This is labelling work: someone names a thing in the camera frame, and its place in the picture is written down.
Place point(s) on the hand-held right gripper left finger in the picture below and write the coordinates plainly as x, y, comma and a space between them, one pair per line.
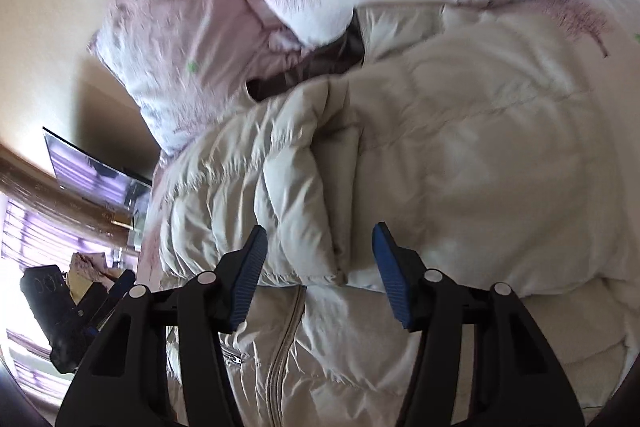
247, 277

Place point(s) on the wall-mounted flat television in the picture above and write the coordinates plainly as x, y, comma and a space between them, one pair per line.
85, 167

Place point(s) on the beige down jacket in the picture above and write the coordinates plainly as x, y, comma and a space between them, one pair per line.
450, 147

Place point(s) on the window with purple curtain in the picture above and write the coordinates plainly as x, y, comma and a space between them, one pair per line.
30, 227

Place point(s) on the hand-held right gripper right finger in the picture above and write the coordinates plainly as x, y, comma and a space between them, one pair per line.
392, 277

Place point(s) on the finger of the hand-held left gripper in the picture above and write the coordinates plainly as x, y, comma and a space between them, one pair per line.
122, 284

